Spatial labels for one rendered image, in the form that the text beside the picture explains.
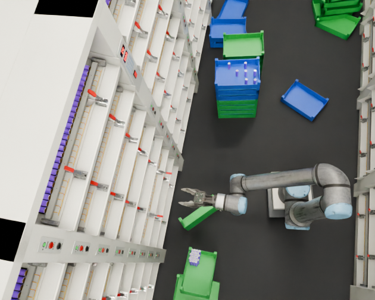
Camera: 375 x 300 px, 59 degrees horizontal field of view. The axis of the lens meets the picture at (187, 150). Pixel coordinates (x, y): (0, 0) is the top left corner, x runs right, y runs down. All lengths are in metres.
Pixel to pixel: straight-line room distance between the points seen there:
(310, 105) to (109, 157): 1.91
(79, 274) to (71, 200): 0.30
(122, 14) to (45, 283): 0.98
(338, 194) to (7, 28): 1.44
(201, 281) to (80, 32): 1.85
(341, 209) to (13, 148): 1.32
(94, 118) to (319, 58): 2.28
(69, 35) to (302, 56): 2.32
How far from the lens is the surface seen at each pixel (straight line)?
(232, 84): 2.34
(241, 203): 1.82
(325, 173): 1.69
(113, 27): 1.23
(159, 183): 2.08
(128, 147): 1.55
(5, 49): 1.17
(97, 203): 1.32
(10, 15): 1.24
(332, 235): 2.62
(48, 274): 1.15
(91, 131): 1.19
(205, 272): 2.47
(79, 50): 1.04
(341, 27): 3.32
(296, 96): 2.88
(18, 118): 1.02
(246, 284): 2.52
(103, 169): 1.34
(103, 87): 1.25
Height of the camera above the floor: 2.52
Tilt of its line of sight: 70 degrees down
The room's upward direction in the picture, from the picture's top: 23 degrees counter-clockwise
